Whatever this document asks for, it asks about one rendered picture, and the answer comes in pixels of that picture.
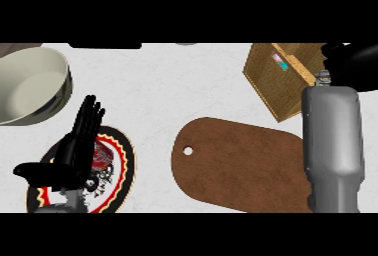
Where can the brown wooden cutting board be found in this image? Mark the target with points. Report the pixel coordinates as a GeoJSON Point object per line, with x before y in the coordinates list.
{"type": "Point", "coordinates": [241, 166]}

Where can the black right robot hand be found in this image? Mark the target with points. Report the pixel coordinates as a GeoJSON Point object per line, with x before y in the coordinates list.
{"type": "Point", "coordinates": [356, 66]}

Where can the small grey object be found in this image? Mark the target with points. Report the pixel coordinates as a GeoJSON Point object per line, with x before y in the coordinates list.
{"type": "Point", "coordinates": [184, 43]}

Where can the pink and teal cupcake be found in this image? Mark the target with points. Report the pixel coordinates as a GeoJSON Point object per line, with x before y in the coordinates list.
{"type": "Point", "coordinates": [280, 62]}

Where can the red and black patterned plate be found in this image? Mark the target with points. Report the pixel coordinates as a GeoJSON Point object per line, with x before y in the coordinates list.
{"type": "Point", "coordinates": [115, 166]}

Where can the pale grey bowl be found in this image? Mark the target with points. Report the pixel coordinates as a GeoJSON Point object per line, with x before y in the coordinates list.
{"type": "Point", "coordinates": [29, 90]}

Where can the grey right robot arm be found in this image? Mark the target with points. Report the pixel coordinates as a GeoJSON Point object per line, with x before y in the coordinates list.
{"type": "Point", "coordinates": [332, 140]}

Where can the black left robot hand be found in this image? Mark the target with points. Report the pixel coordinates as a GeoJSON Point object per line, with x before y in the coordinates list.
{"type": "Point", "coordinates": [74, 156]}

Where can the tan wicker basket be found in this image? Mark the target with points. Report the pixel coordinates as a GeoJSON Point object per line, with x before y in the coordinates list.
{"type": "Point", "coordinates": [270, 86]}

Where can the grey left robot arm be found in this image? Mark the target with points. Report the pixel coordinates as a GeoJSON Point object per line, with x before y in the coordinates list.
{"type": "Point", "coordinates": [60, 204]}

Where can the grey brown rounded object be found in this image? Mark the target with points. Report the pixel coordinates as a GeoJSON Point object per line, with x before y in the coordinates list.
{"type": "Point", "coordinates": [16, 47]}

